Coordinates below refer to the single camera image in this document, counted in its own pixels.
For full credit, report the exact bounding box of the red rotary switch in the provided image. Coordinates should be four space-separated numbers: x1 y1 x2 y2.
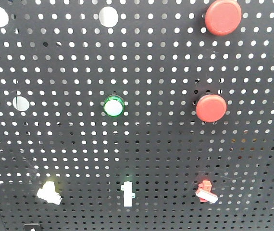
195 180 218 204

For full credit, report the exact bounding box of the yellow-lit rotary switch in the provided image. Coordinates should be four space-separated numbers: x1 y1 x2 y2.
37 181 62 205

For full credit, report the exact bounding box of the green illuminated push button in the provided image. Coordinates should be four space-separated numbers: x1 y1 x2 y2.
103 94 125 117

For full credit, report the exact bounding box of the black perforated pegboard panel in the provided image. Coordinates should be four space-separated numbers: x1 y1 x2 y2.
0 0 274 231

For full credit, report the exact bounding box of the lower red mushroom button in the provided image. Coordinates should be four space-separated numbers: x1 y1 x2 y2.
196 94 227 122

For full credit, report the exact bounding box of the red mushroom button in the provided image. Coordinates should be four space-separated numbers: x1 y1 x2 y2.
196 94 227 122
205 0 242 36

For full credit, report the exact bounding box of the upper red mushroom button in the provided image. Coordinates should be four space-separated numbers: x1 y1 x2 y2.
205 0 242 36

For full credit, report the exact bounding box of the green-lit white rotary switch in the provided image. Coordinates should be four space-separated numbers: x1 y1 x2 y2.
121 181 136 207

